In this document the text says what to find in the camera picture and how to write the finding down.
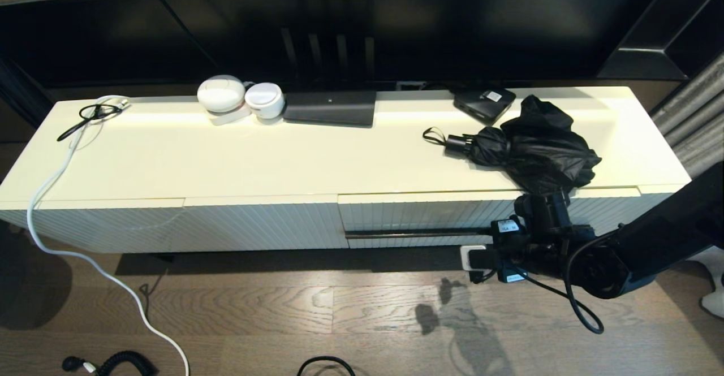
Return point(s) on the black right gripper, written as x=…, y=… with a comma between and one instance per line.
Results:
x=517, y=251

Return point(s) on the white fluted drawer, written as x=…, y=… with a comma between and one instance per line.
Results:
x=424, y=212

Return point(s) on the black folding umbrella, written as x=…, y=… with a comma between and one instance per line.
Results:
x=537, y=150

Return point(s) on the white TV cabinet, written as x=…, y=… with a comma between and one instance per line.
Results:
x=283, y=161

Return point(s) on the small black labelled box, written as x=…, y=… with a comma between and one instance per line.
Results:
x=481, y=106

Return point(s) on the white rounded floor object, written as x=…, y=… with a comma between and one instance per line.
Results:
x=714, y=305

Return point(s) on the grey pleated curtain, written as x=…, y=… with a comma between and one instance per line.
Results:
x=696, y=121

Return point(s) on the black television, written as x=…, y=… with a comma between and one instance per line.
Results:
x=452, y=37

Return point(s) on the black shelf unit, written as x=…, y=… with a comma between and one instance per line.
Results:
x=645, y=59

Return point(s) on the dark grey flat box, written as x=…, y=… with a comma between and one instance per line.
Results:
x=331, y=108

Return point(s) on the small white round device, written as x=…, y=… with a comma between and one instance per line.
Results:
x=264, y=100

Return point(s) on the large white round device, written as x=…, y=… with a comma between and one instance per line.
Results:
x=220, y=94

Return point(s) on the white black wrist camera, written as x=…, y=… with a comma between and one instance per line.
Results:
x=478, y=260

